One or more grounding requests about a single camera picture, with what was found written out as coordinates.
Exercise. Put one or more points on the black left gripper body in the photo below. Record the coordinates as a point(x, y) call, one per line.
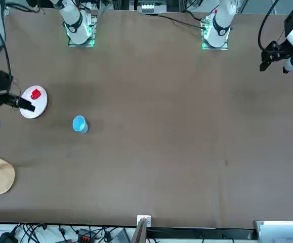
point(283, 51)

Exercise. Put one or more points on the red block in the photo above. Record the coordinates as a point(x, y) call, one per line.
point(35, 94)

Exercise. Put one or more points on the blue plastic cup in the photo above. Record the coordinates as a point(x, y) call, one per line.
point(79, 124)

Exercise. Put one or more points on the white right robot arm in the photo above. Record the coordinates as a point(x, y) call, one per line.
point(76, 25)

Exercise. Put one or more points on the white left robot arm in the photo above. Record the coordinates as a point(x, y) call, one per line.
point(220, 25)

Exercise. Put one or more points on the pink plate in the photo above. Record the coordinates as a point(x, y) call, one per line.
point(38, 108)

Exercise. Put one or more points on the white power strip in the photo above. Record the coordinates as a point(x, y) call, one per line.
point(148, 8)

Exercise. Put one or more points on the power strip with red switches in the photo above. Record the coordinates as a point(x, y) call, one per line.
point(84, 238)

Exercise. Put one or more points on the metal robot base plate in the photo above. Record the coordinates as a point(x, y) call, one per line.
point(81, 45)
point(214, 48)

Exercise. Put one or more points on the white table edge bracket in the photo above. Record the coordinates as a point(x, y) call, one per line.
point(147, 219)

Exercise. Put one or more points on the aluminium post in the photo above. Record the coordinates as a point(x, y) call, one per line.
point(139, 233)

